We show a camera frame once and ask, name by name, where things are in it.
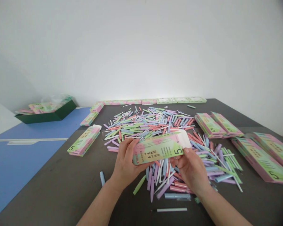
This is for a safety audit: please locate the person's right hand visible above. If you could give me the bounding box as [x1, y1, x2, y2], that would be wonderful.
[170, 148, 215, 196]

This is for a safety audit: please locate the person's left hand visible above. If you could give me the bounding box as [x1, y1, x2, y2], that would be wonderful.
[108, 137, 161, 187]

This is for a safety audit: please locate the pastel pen carton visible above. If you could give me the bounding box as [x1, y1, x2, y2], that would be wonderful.
[132, 130, 192, 167]

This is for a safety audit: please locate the single light green pen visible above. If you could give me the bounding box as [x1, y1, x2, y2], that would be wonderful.
[133, 175, 147, 195]

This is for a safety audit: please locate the blue pen with clear end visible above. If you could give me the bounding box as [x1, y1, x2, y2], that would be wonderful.
[164, 193, 192, 202]

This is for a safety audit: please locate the mint pen with black tip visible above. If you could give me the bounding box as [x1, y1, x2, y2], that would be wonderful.
[151, 207, 188, 212]

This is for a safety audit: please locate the stack of flat pastel boxes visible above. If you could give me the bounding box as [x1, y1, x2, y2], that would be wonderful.
[211, 111, 245, 138]
[67, 125, 102, 157]
[252, 132, 283, 169]
[231, 136, 283, 183]
[194, 112, 227, 139]

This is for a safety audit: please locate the pile of pastel pens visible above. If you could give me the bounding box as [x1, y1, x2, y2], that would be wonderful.
[103, 105, 244, 203]

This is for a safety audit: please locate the row of pink green boxes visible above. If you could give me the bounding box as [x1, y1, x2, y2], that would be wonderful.
[80, 100, 158, 127]

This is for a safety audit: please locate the dark green open bin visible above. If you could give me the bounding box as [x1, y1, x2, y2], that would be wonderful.
[14, 95, 77, 125]

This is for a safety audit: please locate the clear plastic bag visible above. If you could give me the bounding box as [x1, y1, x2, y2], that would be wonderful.
[40, 93, 71, 105]

